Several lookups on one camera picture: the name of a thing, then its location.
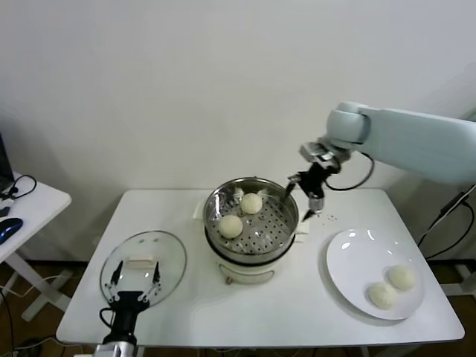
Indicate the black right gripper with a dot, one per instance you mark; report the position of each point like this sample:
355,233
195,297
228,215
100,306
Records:
314,180

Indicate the white round plate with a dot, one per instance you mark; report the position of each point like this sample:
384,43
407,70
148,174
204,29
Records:
357,260

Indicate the white electric cooker pot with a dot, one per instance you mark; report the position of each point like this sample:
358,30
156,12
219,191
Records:
241,273

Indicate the blue computer mouse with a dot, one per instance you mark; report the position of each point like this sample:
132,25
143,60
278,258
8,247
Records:
9,227

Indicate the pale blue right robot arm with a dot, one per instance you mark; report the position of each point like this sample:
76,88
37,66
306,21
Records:
409,137

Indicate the dark laptop screen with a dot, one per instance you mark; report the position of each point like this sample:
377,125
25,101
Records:
4,163

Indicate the stainless steel steamer basket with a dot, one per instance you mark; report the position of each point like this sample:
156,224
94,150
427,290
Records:
267,227

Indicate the pale green box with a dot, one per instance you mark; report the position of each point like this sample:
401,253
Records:
471,114

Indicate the glass pot lid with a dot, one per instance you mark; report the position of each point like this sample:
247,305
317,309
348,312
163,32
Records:
167,260

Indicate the white steamed baozi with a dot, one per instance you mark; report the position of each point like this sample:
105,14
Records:
251,204
383,295
401,277
230,226

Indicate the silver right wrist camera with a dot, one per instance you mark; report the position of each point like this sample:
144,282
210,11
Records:
315,150

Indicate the white side desk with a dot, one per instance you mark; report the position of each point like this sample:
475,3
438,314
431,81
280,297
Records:
41,201

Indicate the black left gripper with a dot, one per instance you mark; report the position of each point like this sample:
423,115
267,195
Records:
126,305

